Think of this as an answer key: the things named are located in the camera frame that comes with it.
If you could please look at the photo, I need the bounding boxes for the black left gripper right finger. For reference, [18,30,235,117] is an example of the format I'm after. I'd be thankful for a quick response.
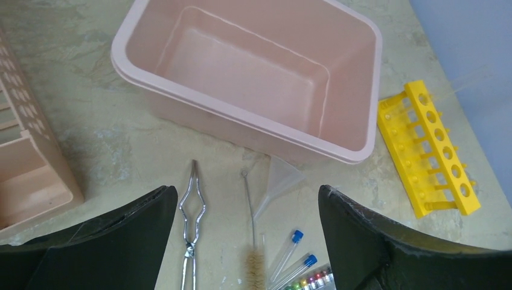
[318,185,511,289]

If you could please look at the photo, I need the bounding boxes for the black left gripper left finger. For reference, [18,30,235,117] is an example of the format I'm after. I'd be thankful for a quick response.
[1,186,178,289]

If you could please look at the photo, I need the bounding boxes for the blue capped test tube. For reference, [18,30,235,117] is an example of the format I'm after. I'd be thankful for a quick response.
[267,229,304,284]
[267,254,318,290]

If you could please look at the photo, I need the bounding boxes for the pink plastic bin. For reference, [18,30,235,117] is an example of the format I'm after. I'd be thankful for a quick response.
[111,1,382,164]

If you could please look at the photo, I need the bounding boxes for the coloured marker pen pack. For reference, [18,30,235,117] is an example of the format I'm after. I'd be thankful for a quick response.
[283,266,336,290]

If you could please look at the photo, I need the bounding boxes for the metal crucible tongs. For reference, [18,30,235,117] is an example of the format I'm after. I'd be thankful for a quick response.
[178,159,206,290]

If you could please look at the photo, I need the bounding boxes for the yellow test tube rack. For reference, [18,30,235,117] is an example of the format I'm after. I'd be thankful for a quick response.
[377,80,481,219]

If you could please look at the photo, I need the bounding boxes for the peach plastic desk organizer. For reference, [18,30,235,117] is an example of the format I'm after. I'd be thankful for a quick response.
[1,34,85,239]

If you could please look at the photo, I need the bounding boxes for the glass stirring rod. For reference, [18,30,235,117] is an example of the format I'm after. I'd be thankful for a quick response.
[259,233,267,283]

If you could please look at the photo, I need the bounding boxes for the clear plastic funnel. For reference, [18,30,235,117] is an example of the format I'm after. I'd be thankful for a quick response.
[253,156,306,220]

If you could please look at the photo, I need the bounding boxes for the wire test tube brush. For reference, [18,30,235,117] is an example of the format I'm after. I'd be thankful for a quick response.
[240,170,266,289]

